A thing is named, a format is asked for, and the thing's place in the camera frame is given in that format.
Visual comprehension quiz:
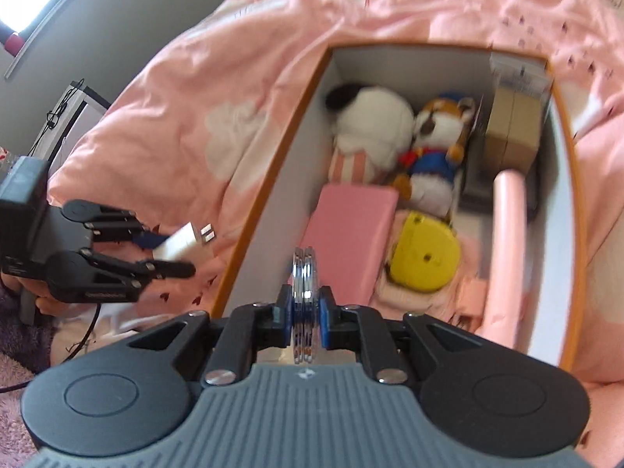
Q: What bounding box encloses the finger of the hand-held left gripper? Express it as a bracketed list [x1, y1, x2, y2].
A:
[84, 207, 169, 250]
[80, 248, 197, 303]

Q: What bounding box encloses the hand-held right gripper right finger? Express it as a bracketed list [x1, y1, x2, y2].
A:
[317, 285, 488, 385]

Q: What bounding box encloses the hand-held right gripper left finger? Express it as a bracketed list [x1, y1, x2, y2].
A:
[128, 285, 297, 386]

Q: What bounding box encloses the white charger plug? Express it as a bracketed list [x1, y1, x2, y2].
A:
[151, 223, 218, 262]

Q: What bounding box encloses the round silver compact mirror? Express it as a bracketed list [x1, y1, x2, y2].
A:
[291, 248, 323, 365]

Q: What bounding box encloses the pink box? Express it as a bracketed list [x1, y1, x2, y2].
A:
[298, 184, 401, 317]

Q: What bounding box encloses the orange storage box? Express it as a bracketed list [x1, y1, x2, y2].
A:
[212, 41, 588, 371]

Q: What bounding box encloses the pink cylinder tube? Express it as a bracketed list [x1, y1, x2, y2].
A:
[480, 169, 531, 349]

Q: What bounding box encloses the gold box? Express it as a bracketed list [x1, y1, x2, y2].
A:
[482, 85, 546, 176]

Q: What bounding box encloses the white printed packet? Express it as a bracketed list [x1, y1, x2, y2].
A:
[489, 55, 554, 103]

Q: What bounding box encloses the person's left hand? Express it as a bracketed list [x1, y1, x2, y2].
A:
[0, 274, 71, 317]

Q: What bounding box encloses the purple fluffy rug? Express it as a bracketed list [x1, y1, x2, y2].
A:
[0, 283, 55, 468]

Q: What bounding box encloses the pink printed blanket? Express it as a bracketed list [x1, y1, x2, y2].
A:
[46, 0, 624, 401]

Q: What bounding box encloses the panda plush toy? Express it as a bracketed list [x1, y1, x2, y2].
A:
[324, 83, 415, 186]

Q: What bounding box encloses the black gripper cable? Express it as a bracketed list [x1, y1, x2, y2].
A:
[0, 302, 104, 393]

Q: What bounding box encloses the window frame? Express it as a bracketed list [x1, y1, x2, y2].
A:
[0, 0, 86, 81]

